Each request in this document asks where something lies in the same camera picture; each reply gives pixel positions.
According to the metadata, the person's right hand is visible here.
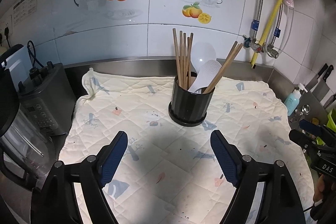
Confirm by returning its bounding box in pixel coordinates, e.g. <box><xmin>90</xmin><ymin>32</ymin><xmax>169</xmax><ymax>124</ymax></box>
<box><xmin>313</xmin><ymin>177</ymin><xmax>327</xmax><ymax>203</ymax></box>

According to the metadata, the thin black cable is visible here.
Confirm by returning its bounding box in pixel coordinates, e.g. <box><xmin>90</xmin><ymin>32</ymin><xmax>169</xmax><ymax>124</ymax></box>
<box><xmin>303</xmin><ymin>200</ymin><xmax>322</xmax><ymax>212</ymax></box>

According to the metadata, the black power cable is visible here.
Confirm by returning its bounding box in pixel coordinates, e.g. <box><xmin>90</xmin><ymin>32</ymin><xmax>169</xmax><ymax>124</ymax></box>
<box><xmin>27</xmin><ymin>40</ymin><xmax>44</xmax><ymax>68</ymax></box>

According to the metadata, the cream quilted printed cloth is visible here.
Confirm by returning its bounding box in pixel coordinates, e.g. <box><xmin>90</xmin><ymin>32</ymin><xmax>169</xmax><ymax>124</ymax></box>
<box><xmin>58</xmin><ymin>68</ymin><xmax>315</xmax><ymax>224</ymax></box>

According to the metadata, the thin white tube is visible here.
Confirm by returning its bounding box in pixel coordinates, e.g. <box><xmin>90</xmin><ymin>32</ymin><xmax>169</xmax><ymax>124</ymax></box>
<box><xmin>265</xmin><ymin>0</ymin><xmax>296</xmax><ymax>56</ymax></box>

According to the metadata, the black ribbed utensil holder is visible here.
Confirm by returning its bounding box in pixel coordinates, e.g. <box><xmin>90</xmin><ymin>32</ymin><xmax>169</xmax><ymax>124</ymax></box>
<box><xmin>168</xmin><ymin>76</ymin><xmax>216</xmax><ymax>127</ymax></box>

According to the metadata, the steel angle valve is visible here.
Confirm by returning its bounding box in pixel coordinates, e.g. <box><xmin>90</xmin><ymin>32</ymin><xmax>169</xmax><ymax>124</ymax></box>
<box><xmin>265</xmin><ymin>43</ymin><xmax>280</xmax><ymax>59</ymax></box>

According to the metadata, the white dotted rice paddle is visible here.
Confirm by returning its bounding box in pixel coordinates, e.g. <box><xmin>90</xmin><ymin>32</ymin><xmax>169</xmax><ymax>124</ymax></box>
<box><xmin>188</xmin><ymin>59</ymin><xmax>223</xmax><ymax>94</ymax></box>

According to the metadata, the pile of wooden chopsticks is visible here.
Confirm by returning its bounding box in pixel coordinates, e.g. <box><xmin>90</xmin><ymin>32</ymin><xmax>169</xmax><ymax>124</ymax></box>
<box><xmin>172</xmin><ymin>28</ymin><xmax>244</xmax><ymax>94</ymax></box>

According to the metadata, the blender jar with black lid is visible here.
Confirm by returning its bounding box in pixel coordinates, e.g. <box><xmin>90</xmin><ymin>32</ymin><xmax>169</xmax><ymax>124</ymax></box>
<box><xmin>0</xmin><ymin>44</ymin><xmax>57</xmax><ymax>190</ymax></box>

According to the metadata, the green plastic dish rack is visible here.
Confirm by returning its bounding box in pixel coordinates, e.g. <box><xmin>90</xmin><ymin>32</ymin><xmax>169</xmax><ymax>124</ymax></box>
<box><xmin>316</xmin><ymin>111</ymin><xmax>336</xmax><ymax>144</ymax></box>

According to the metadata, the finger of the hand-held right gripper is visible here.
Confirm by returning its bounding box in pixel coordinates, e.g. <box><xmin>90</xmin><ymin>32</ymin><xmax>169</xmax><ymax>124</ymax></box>
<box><xmin>289</xmin><ymin>129</ymin><xmax>319</xmax><ymax>153</ymax></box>
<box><xmin>299</xmin><ymin>119</ymin><xmax>328</xmax><ymax>136</ymax></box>

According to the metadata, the black-handled kitchen knife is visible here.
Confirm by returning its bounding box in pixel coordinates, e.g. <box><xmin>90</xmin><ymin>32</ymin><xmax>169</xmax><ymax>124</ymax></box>
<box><xmin>306</xmin><ymin>63</ymin><xmax>328</xmax><ymax>90</ymax></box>

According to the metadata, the printed wall chart sticker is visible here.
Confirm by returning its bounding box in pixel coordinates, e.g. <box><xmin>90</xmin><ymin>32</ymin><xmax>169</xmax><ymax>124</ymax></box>
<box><xmin>12</xmin><ymin>0</ymin><xmax>37</xmax><ymax>26</ymax></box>

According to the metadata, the blue soap pump bottle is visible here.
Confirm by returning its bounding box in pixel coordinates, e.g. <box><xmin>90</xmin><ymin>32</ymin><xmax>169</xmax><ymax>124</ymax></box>
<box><xmin>283</xmin><ymin>83</ymin><xmax>307</xmax><ymax>116</ymax></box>

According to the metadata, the black-handled steel cleaver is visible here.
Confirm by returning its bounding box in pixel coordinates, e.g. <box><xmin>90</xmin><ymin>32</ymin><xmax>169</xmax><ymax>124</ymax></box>
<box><xmin>314</xmin><ymin>64</ymin><xmax>334</xmax><ymax>102</ymax></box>

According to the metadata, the black blender base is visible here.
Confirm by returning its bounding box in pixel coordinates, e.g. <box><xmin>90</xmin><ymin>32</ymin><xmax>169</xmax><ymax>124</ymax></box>
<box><xmin>17</xmin><ymin>61</ymin><xmax>76</xmax><ymax>136</ymax></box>

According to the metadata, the white plastic soup spoon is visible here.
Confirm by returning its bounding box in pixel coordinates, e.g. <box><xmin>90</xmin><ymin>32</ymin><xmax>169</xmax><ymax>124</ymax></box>
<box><xmin>188</xmin><ymin>42</ymin><xmax>217</xmax><ymax>83</ymax></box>

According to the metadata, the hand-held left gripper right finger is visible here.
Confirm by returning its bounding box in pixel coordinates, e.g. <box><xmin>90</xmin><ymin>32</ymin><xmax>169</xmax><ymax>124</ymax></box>
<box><xmin>210</xmin><ymin>130</ymin><xmax>306</xmax><ymax>224</ymax></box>

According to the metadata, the white wall socket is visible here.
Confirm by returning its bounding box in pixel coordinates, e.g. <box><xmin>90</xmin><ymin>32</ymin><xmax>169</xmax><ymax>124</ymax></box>
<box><xmin>0</xmin><ymin>26</ymin><xmax>13</xmax><ymax>42</ymax></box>

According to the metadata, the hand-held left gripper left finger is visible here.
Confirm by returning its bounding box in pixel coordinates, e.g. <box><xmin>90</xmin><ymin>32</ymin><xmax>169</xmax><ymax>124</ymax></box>
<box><xmin>29</xmin><ymin>131</ymin><xmax>129</xmax><ymax>224</ymax></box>

